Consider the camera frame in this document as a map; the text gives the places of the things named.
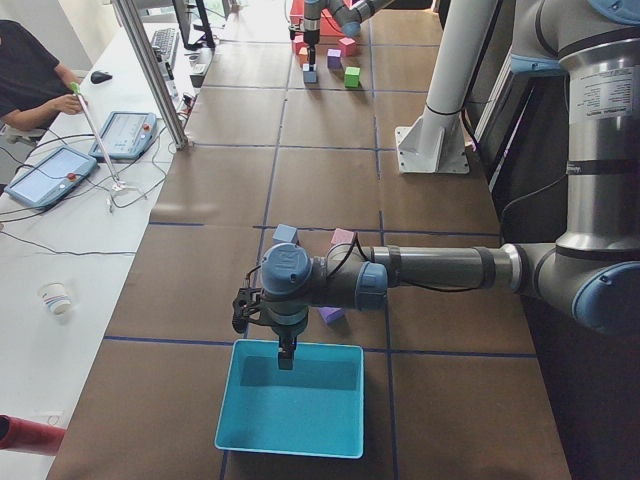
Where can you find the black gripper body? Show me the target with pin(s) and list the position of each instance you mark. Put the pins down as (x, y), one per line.
(286, 332)
(311, 38)

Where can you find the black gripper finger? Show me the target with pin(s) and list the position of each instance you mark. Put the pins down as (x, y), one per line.
(285, 359)

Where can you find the light blue block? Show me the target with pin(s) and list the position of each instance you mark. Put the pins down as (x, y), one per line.
(285, 234)
(309, 74)

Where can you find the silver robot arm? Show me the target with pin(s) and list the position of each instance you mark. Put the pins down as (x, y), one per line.
(474, 385)
(349, 19)

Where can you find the red foam block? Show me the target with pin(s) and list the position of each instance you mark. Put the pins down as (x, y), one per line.
(298, 43)

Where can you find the pink plastic bin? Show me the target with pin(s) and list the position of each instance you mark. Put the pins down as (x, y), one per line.
(328, 25)

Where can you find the purple foam block right side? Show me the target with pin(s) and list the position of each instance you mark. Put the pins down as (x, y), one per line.
(334, 59)

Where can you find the purple foam block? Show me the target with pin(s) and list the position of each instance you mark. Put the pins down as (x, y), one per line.
(330, 315)
(334, 59)

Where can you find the magenta foam block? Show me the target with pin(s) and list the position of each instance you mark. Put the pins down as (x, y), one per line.
(347, 46)

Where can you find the purple foam block left side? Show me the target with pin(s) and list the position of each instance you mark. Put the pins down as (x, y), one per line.
(330, 315)

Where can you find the green foam block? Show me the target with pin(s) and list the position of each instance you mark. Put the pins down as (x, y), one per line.
(351, 77)

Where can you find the teal plastic bin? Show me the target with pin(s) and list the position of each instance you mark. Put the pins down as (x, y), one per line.
(314, 409)

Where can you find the pink foam block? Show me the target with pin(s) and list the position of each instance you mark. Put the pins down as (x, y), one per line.
(341, 236)

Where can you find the keyboard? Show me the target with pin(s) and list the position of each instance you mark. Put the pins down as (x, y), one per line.
(165, 42)

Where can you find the teach pendant far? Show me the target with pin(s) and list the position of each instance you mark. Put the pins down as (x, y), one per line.
(128, 135)

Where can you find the teach pendant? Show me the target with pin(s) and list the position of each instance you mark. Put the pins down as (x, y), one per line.
(128, 135)
(53, 178)

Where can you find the computer mouse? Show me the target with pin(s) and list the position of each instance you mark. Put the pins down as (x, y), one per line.
(98, 77)

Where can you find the paper cup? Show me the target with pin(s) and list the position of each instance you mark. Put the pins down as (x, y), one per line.
(55, 297)

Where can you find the red cylinder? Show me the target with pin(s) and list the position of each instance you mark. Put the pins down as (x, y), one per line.
(25, 436)

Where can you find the person in black shirt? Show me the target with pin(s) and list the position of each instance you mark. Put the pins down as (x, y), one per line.
(35, 85)

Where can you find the teach pendant near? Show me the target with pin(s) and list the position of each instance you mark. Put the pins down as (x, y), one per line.
(53, 178)

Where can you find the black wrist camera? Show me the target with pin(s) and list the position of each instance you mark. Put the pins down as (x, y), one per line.
(247, 308)

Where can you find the aluminium frame post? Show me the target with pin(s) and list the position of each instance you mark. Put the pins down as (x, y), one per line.
(136, 32)

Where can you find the white mounting post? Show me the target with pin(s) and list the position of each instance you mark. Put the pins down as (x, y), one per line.
(434, 144)

